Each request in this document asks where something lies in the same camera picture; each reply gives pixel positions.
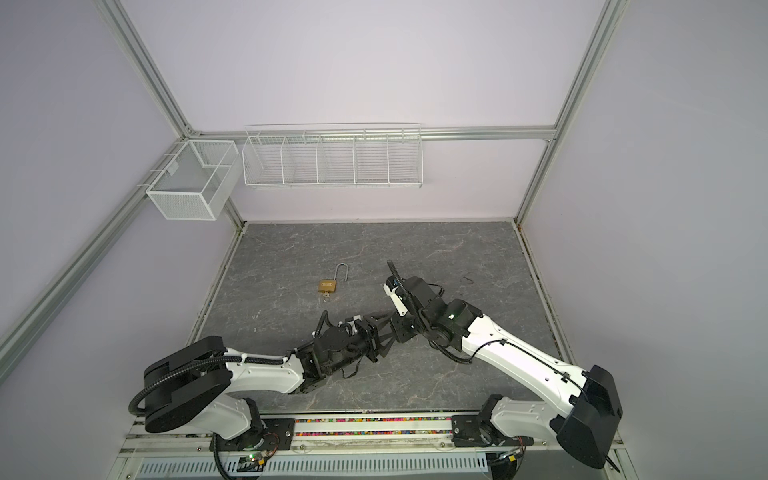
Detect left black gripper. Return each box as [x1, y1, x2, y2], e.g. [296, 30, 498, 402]
[326, 314, 397, 376]

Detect brass padlock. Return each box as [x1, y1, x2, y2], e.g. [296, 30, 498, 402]
[317, 262, 349, 296]

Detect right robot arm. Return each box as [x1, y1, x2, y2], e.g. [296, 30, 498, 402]
[385, 261, 623, 469]

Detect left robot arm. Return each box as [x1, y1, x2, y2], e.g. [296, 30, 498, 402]
[128, 313, 396, 442]

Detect white mesh box basket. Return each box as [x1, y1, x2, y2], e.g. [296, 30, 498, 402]
[147, 140, 243, 221]

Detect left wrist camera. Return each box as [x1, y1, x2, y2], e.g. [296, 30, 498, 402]
[337, 319, 357, 336]

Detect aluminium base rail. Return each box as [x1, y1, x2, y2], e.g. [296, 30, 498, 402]
[116, 410, 626, 461]

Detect white wire shelf basket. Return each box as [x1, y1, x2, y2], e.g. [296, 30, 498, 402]
[242, 123, 424, 188]

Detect white vented cable duct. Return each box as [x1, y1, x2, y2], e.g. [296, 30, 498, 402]
[132, 452, 490, 479]

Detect aluminium frame profiles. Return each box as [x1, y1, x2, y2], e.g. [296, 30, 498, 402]
[1, 1, 627, 379]

